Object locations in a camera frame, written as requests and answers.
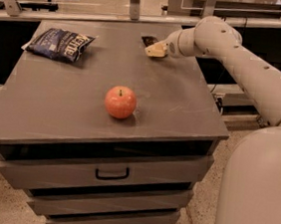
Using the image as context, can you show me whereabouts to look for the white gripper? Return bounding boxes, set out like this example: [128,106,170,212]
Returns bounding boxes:
[144,29,192,58]

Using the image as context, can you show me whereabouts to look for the blue kettle chips bag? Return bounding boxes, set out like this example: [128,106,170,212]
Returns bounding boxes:
[22,28,95,64]

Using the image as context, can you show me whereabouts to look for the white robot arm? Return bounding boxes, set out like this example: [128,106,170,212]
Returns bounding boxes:
[145,16,281,224]

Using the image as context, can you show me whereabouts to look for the dark rxbar chocolate bar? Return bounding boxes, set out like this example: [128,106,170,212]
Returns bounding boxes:
[142,36,158,47]

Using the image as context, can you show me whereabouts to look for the grey low shelf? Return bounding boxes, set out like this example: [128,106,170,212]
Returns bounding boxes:
[208,84,265,127]

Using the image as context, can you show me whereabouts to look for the red apple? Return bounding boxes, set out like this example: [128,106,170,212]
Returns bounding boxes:
[105,86,137,119]

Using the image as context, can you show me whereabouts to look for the grey drawer cabinet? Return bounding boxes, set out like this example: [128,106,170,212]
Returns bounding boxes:
[0,21,228,224]

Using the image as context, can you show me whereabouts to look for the black drawer handle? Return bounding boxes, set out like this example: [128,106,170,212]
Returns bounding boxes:
[95,167,130,181]

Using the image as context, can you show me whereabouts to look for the metal railing frame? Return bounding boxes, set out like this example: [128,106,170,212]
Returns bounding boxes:
[0,0,281,29]

